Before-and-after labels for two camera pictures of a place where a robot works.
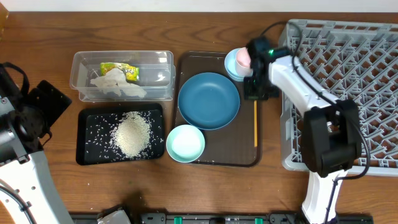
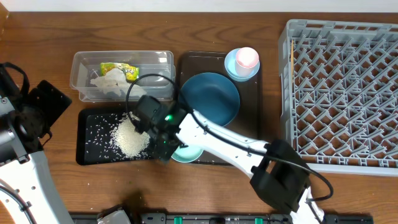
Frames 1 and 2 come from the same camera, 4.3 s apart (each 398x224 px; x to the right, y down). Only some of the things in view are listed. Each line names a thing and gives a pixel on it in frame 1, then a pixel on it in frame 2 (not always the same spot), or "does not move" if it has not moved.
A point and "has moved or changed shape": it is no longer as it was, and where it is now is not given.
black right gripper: (249, 93) → (161, 153)
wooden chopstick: (255, 122) has moved or changed shape
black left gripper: (53, 102) does not move
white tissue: (114, 80) does not move
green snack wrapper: (131, 73) does not move
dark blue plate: (209, 101) does not move
